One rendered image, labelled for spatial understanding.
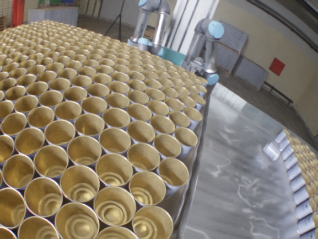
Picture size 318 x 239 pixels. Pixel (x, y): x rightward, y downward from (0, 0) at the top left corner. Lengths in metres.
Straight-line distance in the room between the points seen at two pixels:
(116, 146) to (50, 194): 0.20
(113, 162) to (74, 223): 0.15
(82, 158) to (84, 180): 0.07
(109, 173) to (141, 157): 0.09
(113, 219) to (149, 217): 0.07
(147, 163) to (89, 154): 0.14
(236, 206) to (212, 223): 0.11
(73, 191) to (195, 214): 0.29
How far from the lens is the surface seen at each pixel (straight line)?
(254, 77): 7.68
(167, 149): 0.41
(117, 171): 0.36
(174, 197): 0.39
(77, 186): 0.35
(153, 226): 0.35
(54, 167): 0.38
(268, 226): 0.59
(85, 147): 0.36
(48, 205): 0.35
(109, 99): 0.46
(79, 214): 0.34
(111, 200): 0.34
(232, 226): 0.47
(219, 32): 1.15
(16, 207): 0.38
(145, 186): 0.35
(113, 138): 0.38
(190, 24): 1.55
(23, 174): 0.39
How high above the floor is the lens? 1.42
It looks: 38 degrees down
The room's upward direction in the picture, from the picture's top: 22 degrees clockwise
